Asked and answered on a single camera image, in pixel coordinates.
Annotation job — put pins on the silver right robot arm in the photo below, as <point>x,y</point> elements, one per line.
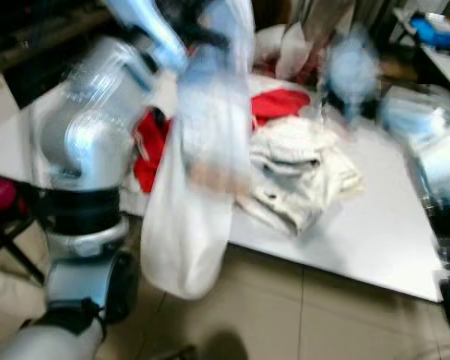
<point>442,165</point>

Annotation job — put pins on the pink item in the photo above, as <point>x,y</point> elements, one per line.
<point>0,195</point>

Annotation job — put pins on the white garment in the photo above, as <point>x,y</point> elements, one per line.
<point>187,240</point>

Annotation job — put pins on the white plastic bag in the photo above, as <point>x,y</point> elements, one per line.
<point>292,52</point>

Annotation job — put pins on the grey table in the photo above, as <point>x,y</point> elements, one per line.
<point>446,67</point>

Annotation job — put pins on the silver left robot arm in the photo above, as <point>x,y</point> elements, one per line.
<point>90,127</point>

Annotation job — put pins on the blue bag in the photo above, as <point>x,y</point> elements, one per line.
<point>433,34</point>

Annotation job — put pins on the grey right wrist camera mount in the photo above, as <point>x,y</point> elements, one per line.
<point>351,75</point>

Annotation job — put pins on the white table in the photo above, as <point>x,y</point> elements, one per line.
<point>360,240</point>

